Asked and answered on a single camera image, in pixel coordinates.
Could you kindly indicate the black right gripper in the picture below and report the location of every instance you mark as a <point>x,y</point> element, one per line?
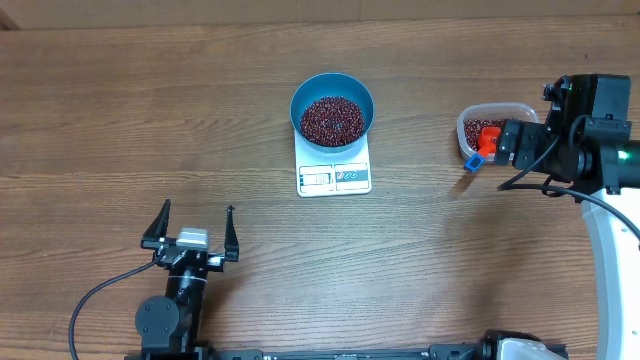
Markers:
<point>527,145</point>

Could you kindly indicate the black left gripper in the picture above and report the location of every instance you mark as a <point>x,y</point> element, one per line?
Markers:
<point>231,250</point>

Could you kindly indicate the red scoop with blue handle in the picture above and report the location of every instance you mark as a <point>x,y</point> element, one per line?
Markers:
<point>487,142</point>

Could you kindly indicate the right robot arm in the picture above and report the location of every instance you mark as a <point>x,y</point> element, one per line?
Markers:
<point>586,151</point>

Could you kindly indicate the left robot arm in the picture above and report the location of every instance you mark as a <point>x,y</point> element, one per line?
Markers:
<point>169,325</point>

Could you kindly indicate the white digital kitchen scale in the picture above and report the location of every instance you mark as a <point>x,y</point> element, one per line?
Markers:
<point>323,172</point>

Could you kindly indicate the red beans in bowl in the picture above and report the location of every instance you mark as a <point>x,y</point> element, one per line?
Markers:
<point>332,122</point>

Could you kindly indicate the blue plastic bowl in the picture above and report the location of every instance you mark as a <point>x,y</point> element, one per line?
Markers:
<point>332,84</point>

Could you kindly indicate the clear plastic container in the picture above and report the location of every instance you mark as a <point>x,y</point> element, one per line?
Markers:
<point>490,111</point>

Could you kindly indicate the red adzuki beans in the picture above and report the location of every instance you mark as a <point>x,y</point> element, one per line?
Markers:
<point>473,130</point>

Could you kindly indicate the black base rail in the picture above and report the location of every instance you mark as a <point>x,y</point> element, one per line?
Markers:
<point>495,344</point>

